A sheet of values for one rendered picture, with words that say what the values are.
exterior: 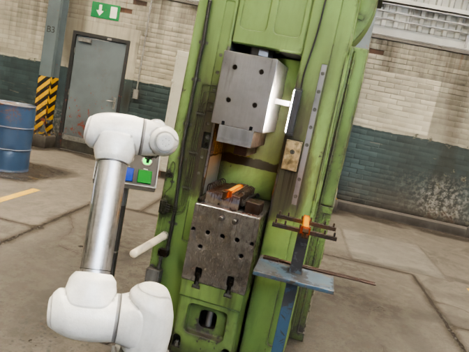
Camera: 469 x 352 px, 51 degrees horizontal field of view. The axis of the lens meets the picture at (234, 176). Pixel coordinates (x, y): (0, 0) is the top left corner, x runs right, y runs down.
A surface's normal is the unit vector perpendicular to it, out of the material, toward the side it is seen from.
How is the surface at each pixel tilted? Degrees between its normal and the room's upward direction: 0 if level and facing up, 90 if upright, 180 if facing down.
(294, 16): 90
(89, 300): 64
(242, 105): 90
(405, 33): 90
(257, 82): 90
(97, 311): 56
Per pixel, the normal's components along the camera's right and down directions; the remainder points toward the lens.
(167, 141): 0.36, 0.15
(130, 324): 0.14, 0.07
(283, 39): -0.24, 0.11
